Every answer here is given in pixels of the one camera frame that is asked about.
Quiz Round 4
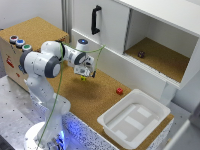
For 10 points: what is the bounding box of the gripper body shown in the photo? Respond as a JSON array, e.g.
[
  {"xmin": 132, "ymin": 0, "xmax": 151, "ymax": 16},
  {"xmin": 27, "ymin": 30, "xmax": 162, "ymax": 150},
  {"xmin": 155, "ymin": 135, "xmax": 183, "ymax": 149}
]
[{"xmin": 73, "ymin": 63, "xmax": 93, "ymax": 78}]

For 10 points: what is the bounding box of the pink block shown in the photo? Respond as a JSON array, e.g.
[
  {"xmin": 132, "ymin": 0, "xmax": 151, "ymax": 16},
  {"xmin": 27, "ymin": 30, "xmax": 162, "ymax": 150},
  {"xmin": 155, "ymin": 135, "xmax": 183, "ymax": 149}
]
[{"xmin": 115, "ymin": 87, "xmax": 124, "ymax": 96}]

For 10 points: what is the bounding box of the purple block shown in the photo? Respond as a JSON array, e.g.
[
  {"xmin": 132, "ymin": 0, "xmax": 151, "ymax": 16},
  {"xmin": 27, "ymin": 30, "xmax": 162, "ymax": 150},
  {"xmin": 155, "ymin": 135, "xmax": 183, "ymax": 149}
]
[{"xmin": 137, "ymin": 50, "xmax": 146, "ymax": 59}]

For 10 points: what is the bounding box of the white sliding door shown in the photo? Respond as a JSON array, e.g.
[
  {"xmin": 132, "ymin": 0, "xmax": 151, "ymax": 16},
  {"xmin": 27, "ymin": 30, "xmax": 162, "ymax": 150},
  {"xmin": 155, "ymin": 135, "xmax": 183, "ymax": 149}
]
[{"xmin": 72, "ymin": 0, "xmax": 130, "ymax": 55}]

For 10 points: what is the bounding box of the green button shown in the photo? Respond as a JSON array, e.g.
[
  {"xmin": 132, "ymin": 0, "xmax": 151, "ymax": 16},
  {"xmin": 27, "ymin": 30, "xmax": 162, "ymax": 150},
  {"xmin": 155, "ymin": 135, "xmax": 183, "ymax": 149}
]
[{"xmin": 21, "ymin": 43, "xmax": 33, "ymax": 53}]

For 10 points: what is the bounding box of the wooden drawer box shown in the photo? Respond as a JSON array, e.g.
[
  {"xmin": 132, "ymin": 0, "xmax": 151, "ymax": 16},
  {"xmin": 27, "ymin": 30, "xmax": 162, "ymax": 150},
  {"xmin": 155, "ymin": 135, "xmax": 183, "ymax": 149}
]
[{"xmin": 0, "ymin": 16, "xmax": 70, "ymax": 92}]

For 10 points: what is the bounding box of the blue button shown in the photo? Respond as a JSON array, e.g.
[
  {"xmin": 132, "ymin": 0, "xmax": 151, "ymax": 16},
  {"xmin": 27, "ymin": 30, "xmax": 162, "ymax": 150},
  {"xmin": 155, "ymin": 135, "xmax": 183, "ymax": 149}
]
[{"xmin": 15, "ymin": 38, "xmax": 26, "ymax": 49}]

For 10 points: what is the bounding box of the white plastic box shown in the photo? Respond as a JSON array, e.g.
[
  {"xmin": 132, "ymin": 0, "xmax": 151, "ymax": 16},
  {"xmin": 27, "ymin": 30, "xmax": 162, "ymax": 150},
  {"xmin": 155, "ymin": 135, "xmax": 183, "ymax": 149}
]
[{"xmin": 96, "ymin": 88, "xmax": 172, "ymax": 150}]

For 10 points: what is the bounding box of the white cabinet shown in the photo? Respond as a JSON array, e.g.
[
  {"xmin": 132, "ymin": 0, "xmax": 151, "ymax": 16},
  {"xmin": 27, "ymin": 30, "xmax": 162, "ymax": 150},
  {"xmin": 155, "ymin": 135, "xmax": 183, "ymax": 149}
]
[{"xmin": 70, "ymin": 0, "xmax": 200, "ymax": 107}]

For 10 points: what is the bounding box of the red button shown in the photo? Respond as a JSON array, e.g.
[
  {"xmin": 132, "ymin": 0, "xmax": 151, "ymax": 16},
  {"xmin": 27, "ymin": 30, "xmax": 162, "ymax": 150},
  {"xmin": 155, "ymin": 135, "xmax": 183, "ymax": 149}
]
[{"xmin": 9, "ymin": 35, "xmax": 20, "ymax": 45}]

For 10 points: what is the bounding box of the green cable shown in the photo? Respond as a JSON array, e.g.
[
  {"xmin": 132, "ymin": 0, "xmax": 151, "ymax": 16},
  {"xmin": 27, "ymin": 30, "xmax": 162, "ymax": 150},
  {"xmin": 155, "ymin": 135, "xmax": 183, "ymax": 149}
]
[{"xmin": 35, "ymin": 41, "xmax": 107, "ymax": 149}]

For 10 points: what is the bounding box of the black door handle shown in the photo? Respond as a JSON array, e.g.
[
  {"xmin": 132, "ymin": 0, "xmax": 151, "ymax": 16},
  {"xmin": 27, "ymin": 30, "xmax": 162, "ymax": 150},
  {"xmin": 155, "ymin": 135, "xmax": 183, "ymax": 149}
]
[{"xmin": 91, "ymin": 4, "xmax": 102, "ymax": 36}]

